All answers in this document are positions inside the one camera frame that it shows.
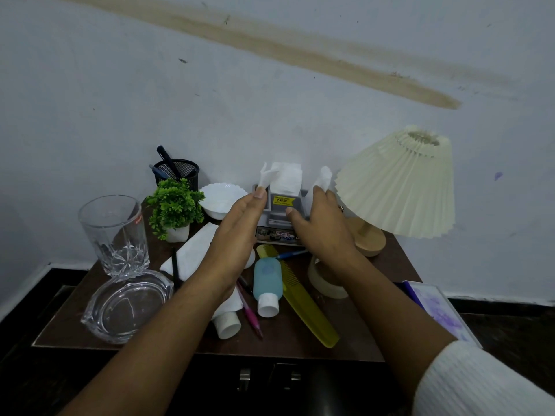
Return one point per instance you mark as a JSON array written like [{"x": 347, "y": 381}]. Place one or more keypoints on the person's right forearm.
[{"x": 381, "y": 307}]

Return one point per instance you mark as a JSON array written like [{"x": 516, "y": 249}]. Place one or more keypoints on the green plant in white pot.
[{"x": 173, "y": 203}]

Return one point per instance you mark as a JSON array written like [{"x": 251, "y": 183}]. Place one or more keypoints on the yellow comb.
[{"x": 303, "y": 303}]

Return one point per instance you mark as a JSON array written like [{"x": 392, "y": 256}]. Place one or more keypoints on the clear glass ashtray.
[{"x": 125, "y": 307}]

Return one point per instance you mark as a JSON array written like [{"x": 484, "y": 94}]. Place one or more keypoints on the small white round lid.
[{"x": 250, "y": 259}]

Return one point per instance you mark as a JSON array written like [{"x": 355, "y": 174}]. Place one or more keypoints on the gray desk organizer box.
[{"x": 277, "y": 220}]

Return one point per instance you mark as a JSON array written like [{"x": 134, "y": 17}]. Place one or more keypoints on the black mesh pen holder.
[{"x": 184, "y": 168}]

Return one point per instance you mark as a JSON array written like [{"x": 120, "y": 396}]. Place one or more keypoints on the cream pleated table lamp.
[{"x": 399, "y": 181}]

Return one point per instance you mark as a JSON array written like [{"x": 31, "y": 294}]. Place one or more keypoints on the pink pen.
[{"x": 250, "y": 314}]

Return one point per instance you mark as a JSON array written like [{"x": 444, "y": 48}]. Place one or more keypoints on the white ribbed sleeve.
[{"x": 485, "y": 385}]

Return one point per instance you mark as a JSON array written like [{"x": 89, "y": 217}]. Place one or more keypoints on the white tube with cap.
[{"x": 227, "y": 322}]

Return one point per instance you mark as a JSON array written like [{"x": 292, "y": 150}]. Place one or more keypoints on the white folded napkin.
[{"x": 190, "y": 251}]

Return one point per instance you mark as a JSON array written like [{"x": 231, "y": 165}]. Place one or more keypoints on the beige masking tape roll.
[{"x": 323, "y": 288}]

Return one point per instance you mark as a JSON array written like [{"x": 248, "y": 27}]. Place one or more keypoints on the purple patterned notebook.
[{"x": 438, "y": 311}]

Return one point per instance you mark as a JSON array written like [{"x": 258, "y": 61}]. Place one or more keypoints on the person's right hand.
[{"x": 327, "y": 231}]

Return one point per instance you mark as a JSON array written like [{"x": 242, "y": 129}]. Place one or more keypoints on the blue ballpoint pen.
[{"x": 292, "y": 254}]

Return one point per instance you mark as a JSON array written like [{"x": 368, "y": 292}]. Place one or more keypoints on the short black pen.
[{"x": 245, "y": 285}]

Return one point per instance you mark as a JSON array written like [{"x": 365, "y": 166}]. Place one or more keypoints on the white scalloped bowl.
[{"x": 221, "y": 199}]

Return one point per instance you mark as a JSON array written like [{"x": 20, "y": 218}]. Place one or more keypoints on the person's right thumb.
[{"x": 297, "y": 218}]

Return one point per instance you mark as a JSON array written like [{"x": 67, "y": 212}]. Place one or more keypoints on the person's left hand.
[{"x": 232, "y": 246}]

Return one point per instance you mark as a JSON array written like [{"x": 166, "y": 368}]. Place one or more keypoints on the person's left forearm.
[{"x": 151, "y": 350}]

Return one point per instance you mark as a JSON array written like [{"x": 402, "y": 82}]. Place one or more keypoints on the clear drinking glass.
[{"x": 112, "y": 238}]

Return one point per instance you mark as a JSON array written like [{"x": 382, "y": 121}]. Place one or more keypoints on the white tissue stack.
[{"x": 288, "y": 179}]

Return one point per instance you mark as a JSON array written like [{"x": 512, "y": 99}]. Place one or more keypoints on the person's left fingers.
[{"x": 245, "y": 210}]

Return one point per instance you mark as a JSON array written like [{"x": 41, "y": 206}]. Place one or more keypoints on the thin black pen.
[{"x": 174, "y": 268}]

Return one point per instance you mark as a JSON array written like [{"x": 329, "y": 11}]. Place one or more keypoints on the dark blue pen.
[{"x": 156, "y": 170}]

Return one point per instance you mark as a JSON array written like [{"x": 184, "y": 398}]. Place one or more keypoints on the blue bottle with white cap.
[{"x": 267, "y": 281}]

